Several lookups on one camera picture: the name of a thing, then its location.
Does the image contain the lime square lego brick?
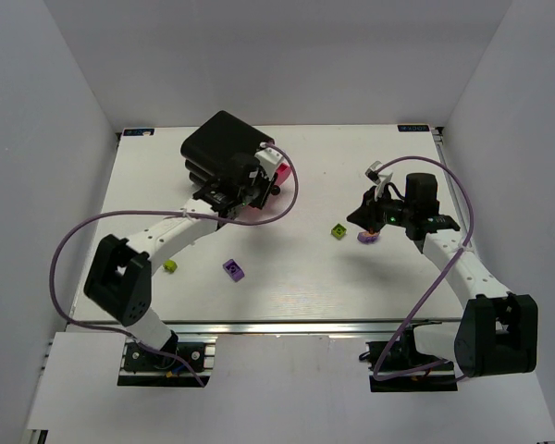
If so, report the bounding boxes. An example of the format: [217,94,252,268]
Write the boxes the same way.
[331,224,347,240]

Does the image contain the pink drawer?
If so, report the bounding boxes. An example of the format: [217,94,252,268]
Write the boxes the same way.
[250,163,291,209]

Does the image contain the purple curved lego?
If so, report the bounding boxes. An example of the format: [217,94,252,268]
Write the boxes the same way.
[223,259,245,282]

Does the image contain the small lime lego brick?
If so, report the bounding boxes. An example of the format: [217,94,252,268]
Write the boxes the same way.
[163,260,178,273]

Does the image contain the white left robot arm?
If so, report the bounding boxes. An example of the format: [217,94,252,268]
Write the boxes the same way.
[83,147,284,357]

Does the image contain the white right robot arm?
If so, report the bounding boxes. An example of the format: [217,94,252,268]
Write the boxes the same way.
[347,170,538,377]

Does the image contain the purple butterfly lego brick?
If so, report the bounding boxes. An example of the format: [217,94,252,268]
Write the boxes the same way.
[357,231,380,244]

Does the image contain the black drawer cabinet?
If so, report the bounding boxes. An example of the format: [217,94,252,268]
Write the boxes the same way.
[180,110,274,186]

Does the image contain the blue label right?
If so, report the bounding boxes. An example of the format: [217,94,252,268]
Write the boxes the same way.
[397,124,430,132]

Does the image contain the blue label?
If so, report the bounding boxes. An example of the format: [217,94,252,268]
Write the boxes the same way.
[397,124,430,132]
[121,128,154,137]

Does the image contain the blue label left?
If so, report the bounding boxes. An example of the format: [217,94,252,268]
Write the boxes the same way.
[121,128,154,137]

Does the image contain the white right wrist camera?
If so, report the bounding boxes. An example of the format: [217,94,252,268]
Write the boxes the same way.
[365,161,393,200]

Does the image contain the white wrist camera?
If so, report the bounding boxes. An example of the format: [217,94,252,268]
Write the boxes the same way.
[365,161,393,200]
[254,142,284,179]

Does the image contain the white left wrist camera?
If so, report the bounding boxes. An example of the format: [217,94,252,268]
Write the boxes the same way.
[254,142,284,179]

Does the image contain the aluminium table edge rail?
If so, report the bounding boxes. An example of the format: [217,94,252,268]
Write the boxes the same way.
[67,318,508,337]

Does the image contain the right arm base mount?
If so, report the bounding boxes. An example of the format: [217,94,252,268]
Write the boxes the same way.
[358,341,458,393]

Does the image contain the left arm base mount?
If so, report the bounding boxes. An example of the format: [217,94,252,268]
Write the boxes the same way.
[117,335,216,389]

